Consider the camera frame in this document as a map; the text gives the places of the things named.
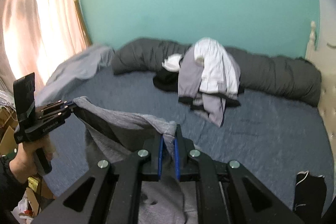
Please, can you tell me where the light grey blanket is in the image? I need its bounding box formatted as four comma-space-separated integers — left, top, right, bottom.
34, 44, 114, 106

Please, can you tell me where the pink curtain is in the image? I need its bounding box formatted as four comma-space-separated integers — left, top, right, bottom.
0, 0, 91, 90

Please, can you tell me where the dark grey rolled duvet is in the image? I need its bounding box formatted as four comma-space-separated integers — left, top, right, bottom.
112, 38, 322, 107

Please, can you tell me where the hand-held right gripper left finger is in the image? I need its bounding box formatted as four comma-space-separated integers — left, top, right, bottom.
31, 134, 165, 224

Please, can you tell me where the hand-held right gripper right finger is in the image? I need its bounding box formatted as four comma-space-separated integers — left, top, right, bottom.
173, 124, 306, 224

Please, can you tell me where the blue bed sheet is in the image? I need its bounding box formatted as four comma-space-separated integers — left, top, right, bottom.
45, 67, 331, 214

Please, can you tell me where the cream buttoned shirt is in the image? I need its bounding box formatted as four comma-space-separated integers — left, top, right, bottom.
194, 38, 241, 95

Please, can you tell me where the wooden window frame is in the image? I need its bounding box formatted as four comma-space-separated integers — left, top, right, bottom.
74, 0, 93, 46

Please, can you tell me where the person's left forearm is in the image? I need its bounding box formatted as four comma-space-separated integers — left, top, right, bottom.
0, 158, 40, 224

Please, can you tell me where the person's left hand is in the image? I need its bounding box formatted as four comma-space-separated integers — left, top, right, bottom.
9, 136, 60, 185

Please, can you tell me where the grey knit sweater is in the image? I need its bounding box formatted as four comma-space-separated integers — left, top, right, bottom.
72, 96, 200, 224

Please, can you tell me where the grey jacket with black cuffs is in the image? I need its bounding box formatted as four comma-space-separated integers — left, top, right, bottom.
178, 46, 240, 128

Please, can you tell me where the white plastic bag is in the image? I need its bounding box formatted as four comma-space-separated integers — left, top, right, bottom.
17, 193, 34, 217

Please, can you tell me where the white garment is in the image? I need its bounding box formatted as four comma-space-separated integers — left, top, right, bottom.
161, 53, 182, 73

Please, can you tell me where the cream tufted headboard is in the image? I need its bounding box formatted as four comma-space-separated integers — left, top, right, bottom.
304, 21, 336, 151

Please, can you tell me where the black garment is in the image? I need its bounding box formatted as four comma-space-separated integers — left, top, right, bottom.
153, 68, 180, 92

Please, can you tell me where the cardboard box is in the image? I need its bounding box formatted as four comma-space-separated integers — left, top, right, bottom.
0, 108, 18, 156

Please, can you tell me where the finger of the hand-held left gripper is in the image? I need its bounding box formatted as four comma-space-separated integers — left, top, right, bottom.
39, 107, 78, 121
39, 100, 76, 111

